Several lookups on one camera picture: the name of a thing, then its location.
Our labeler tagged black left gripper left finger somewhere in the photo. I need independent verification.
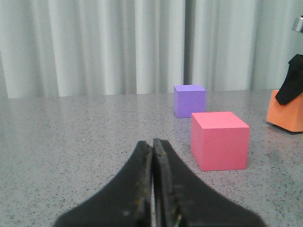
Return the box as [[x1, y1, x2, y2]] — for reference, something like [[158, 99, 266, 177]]
[[54, 141, 152, 227]]

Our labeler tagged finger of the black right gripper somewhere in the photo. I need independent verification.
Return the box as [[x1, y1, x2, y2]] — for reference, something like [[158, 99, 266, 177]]
[[276, 54, 303, 105]]

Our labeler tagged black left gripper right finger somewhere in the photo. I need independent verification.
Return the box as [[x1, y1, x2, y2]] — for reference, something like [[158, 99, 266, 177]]
[[153, 139, 265, 227]]

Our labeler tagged orange foam cube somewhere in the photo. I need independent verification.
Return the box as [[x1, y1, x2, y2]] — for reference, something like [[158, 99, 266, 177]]
[[266, 90, 303, 132]]

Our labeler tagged red foam cube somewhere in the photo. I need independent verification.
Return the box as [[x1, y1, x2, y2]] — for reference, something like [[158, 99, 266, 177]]
[[190, 112, 250, 171]]

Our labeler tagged purple foam cube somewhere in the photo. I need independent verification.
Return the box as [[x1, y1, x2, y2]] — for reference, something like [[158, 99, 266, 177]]
[[173, 85, 207, 118]]

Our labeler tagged pale green curtain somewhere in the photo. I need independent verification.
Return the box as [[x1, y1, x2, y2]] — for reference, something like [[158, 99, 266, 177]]
[[0, 0, 303, 98]]

